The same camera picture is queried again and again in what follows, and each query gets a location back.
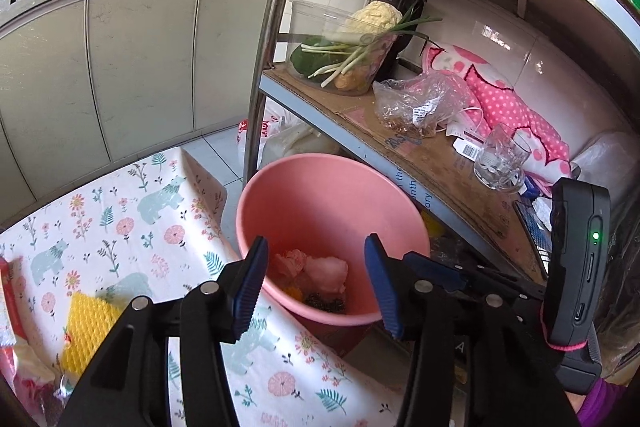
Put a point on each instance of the white red snack packet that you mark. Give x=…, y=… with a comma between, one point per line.
x=25, y=377

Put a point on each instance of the clear bag of seeds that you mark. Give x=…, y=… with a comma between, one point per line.
x=415, y=102

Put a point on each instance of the clear plastic container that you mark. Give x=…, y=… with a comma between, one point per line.
x=310, y=17

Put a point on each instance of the cauliflower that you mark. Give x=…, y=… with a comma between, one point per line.
x=372, y=19

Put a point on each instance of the clear plastic wrap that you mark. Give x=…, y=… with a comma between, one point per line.
x=290, y=263

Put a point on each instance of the dark green vegetable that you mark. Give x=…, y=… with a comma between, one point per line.
x=307, y=59

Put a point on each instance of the steel wool scrubber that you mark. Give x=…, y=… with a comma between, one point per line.
x=325, y=303

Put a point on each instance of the glass mug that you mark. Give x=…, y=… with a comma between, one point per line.
x=500, y=162

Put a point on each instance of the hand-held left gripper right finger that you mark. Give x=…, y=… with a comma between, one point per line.
x=382, y=287

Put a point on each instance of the person's right forearm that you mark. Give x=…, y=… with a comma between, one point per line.
x=607, y=407

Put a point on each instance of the pink plastic bucket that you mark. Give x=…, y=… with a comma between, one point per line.
x=325, y=207

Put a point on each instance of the white plastic bag red print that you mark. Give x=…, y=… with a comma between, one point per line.
x=285, y=137

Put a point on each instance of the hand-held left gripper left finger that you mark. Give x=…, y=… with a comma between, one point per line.
x=250, y=287

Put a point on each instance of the floral bear tablecloth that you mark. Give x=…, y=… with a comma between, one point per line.
x=150, y=232

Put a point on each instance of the small blue box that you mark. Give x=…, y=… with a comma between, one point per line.
x=531, y=187

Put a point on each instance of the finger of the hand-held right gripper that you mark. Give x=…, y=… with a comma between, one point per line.
x=510, y=284
x=435, y=271

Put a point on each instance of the clear container of vegetables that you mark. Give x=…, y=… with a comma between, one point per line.
x=350, y=57

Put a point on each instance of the pink polka dot cloth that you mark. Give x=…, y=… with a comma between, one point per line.
x=505, y=107

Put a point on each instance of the brown cardboard sheet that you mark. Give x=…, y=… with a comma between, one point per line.
x=400, y=152

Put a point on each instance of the white barcode label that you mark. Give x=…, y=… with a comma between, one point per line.
x=467, y=146

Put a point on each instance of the grey kitchen cabinet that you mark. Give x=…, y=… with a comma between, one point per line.
x=140, y=57

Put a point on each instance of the red white paper box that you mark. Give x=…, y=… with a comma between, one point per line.
x=10, y=307

